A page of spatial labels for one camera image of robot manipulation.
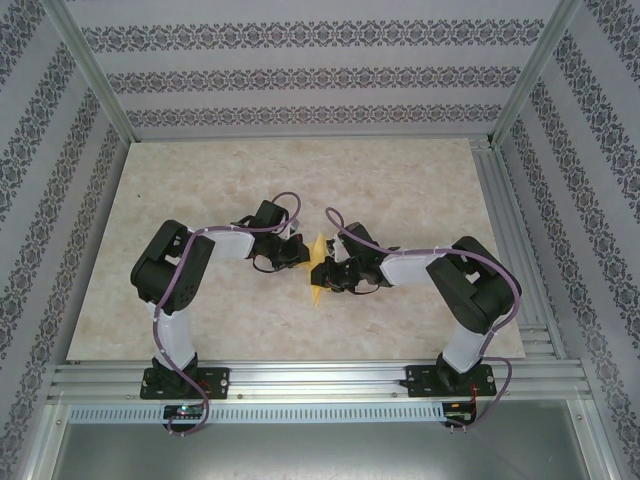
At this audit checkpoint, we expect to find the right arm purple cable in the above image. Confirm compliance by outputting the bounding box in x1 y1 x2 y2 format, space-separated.
324 207 524 434

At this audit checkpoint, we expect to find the aluminium side rail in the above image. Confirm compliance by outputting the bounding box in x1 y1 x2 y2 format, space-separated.
469 138 569 360

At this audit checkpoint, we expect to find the long aluminium mounting rail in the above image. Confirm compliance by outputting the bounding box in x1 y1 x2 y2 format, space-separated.
47 360 594 404

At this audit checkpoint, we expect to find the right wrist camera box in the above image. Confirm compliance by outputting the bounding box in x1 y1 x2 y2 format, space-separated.
325 237 352 262

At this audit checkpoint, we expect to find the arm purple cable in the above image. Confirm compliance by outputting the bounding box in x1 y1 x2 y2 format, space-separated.
152 192 304 437
324 207 524 434

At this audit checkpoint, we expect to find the thin aluminium rear rail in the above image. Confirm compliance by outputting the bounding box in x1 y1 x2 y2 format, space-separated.
127 130 496 145

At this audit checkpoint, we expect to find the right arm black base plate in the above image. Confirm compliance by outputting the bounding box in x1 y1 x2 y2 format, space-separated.
405 363 497 399

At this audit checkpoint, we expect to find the slotted grey cable duct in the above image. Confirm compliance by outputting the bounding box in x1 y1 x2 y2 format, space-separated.
68 403 449 424

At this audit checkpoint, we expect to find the aluminium frame post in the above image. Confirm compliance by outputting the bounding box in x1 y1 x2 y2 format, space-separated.
487 0 586 149
43 0 139 146

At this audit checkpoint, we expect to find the grey metal panel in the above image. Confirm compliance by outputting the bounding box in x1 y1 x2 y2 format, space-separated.
49 422 614 480

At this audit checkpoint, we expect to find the yellow paper sheet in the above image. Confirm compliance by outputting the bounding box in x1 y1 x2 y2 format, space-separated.
305 233 336 307

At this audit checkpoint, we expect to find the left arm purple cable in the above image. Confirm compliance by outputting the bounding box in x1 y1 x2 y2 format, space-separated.
152 192 304 437

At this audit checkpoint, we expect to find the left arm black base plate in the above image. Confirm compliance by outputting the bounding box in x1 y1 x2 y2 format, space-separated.
139 367 231 400

